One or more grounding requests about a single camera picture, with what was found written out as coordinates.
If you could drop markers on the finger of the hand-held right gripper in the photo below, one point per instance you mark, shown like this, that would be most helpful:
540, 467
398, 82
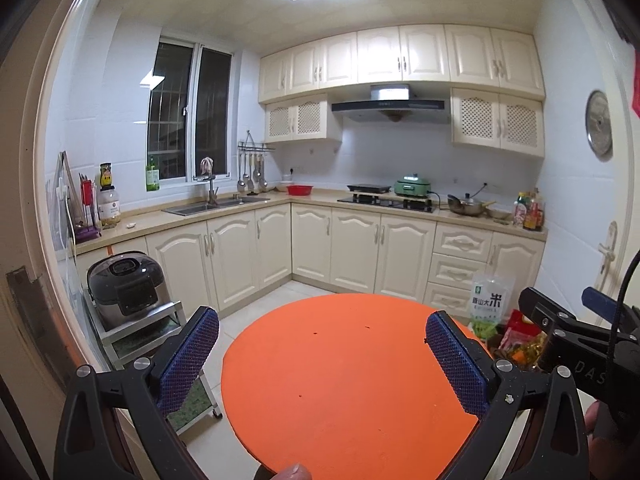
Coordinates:
600, 305
545, 312

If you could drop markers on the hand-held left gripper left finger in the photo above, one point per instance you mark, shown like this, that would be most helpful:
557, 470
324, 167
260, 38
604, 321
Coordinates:
190, 355

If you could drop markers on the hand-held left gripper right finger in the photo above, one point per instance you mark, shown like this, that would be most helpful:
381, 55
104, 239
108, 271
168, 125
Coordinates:
455, 360

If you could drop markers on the person's right hand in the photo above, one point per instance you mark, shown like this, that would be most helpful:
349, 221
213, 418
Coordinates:
596, 417

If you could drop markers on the person's left hand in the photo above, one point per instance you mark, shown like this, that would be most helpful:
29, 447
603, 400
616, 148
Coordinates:
292, 472

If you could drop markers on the red food bag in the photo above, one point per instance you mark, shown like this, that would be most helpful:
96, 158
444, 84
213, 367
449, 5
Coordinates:
517, 332

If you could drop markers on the metal trolley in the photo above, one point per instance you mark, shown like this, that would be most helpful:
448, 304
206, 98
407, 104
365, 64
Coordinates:
145, 332

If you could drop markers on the clear green rice bag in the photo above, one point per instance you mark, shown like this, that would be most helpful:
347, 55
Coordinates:
492, 302

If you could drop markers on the black rice cooker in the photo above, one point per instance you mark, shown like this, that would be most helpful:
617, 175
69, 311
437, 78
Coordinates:
127, 290

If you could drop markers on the cluster of condiment bottles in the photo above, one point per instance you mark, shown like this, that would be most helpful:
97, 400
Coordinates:
530, 212

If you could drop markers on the orange round table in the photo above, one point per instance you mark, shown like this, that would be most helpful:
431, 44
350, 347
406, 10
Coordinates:
340, 370

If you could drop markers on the white door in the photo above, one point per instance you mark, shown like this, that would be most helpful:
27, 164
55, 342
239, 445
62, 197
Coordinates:
627, 185

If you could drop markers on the metal wok with lid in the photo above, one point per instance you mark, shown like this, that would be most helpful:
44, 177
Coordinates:
465, 205

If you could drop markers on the beige countertop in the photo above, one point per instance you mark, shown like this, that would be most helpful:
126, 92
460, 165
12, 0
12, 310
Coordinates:
150, 222

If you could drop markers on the steel sink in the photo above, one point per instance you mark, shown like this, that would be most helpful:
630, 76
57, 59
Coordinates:
215, 205

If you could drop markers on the cream base cabinets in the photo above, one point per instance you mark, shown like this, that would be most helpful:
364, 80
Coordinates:
310, 245

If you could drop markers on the large clear jar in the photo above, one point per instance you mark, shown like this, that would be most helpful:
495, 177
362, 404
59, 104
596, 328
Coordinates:
109, 207

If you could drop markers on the kitchen faucet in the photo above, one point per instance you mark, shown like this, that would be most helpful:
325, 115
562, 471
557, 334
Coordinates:
211, 185

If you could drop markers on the black gas stove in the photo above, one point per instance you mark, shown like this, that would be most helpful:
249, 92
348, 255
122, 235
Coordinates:
385, 203

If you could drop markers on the green electric pot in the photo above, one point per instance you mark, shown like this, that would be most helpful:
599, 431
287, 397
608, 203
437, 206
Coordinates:
412, 186

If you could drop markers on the green glass bottle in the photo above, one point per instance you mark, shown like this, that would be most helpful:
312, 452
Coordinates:
152, 177

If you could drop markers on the red knife rack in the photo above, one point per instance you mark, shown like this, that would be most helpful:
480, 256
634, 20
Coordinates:
89, 200

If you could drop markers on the black induction cooker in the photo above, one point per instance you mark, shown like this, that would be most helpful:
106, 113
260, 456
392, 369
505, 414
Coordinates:
369, 188

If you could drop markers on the red plastic basin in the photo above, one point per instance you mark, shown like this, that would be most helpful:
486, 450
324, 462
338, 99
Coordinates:
299, 190

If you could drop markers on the yellow label bottle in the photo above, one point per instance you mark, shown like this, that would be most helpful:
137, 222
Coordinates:
105, 175

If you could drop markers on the cream lattice door cabinet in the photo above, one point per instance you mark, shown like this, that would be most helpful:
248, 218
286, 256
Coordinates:
300, 120
495, 120

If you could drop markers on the leaning cutting board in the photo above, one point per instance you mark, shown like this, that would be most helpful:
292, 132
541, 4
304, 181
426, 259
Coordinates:
65, 200

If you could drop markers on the kitchen window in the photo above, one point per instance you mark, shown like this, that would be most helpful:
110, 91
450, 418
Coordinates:
187, 110

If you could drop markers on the steel range hood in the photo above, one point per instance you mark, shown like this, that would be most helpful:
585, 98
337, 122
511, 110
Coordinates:
390, 105

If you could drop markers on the wooden door frame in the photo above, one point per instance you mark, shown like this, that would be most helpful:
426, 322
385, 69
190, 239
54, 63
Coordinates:
30, 240

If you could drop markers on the cream upper wall cabinets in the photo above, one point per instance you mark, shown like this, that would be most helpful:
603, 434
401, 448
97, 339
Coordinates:
400, 55

